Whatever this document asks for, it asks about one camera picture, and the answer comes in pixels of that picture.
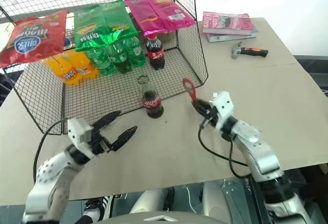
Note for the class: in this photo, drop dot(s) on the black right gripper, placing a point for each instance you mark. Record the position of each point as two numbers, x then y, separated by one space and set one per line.
208 112

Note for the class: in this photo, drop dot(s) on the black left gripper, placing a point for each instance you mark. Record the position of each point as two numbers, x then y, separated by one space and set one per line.
100 144

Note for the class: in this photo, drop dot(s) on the red bottle opener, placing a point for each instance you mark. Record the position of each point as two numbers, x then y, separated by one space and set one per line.
191 90

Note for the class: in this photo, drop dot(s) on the glass cola bottle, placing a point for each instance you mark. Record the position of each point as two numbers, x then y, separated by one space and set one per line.
152 103

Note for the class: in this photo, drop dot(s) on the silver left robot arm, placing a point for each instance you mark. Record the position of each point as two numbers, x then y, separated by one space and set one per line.
51 180

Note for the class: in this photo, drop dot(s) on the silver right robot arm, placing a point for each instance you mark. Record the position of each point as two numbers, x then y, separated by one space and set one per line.
258 154

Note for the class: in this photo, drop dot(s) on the green soda plastic bottle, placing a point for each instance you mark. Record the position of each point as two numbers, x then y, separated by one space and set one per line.
101 62
135 51
120 58

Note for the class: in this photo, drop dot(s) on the orange soda plastic bottle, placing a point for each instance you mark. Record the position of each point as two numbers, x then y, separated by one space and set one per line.
85 66
65 71

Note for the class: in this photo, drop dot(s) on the plastic cola bottle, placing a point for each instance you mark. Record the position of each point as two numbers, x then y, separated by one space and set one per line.
155 53

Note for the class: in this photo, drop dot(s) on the teal cover book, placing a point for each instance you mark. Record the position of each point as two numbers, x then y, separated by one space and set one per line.
225 38

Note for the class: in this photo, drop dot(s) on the black white sneaker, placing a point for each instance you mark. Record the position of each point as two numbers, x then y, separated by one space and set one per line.
98 206

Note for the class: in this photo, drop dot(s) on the red cover book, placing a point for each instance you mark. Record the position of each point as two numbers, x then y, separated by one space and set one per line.
225 22

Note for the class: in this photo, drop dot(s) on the pink chip bag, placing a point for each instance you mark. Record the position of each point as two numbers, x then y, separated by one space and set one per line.
143 16
171 13

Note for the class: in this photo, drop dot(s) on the grey robot body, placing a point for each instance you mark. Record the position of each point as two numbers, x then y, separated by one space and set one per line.
159 217

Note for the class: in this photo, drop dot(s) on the green chip bag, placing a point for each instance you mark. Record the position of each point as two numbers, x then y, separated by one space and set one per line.
102 24

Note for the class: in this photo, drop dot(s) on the red chip bag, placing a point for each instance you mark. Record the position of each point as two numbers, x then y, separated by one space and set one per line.
33 39

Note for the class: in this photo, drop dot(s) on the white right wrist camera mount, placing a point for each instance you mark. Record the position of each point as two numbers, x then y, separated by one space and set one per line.
224 104

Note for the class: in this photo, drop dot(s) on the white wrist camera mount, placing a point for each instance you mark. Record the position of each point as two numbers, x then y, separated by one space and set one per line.
78 134
224 104

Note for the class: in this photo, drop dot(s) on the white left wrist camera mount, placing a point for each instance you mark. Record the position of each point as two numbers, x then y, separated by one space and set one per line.
78 134

